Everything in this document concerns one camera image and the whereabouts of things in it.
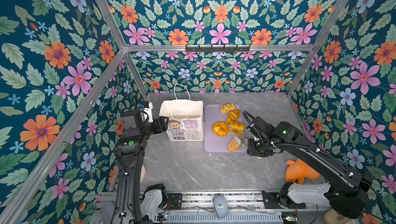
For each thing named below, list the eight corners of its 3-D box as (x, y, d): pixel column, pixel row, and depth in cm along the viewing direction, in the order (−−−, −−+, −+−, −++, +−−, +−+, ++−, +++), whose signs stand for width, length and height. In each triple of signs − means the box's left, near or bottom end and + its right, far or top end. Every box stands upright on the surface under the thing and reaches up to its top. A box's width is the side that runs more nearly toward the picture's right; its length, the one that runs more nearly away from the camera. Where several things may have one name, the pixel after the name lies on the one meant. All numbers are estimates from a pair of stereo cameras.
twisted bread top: (222, 114, 107) (223, 112, 105) (218, 109, 111) (218, 106, 109) (235, 109, 110) (236, 107, 108) (231, 103, 114) (232, 101, 112)
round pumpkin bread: (212, 136, 97) (212, 134, 95) (212, 123, 103) (212, 121, 101) (228, 136, 97) (228, 134, 95) (227, 123, 103) (227, 121, 101)
